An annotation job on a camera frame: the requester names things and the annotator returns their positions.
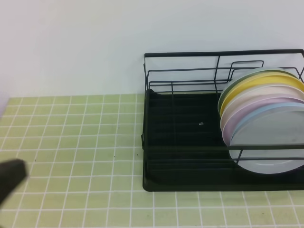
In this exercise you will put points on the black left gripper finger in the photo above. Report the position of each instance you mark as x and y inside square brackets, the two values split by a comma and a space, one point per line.
[12, 173]

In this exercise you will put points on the black wire dish rack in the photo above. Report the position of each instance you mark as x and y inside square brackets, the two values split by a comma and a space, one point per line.
[182, 89]

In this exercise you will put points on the lilac plate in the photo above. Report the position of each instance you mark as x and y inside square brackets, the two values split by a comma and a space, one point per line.
[232, 116]

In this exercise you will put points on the yellow plate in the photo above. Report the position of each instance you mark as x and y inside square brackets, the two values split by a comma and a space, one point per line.
[261, 79]

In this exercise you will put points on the light blue plate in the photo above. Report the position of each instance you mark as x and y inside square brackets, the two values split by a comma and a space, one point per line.
[260, 111]

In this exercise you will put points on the cream pink plate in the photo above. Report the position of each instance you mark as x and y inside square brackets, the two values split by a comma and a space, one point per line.
[257, 91]

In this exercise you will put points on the grey round plate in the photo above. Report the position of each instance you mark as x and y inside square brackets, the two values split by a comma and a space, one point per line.
[280, 127]

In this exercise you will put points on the green plate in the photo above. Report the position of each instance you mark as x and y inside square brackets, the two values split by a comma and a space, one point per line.
[246, 75]

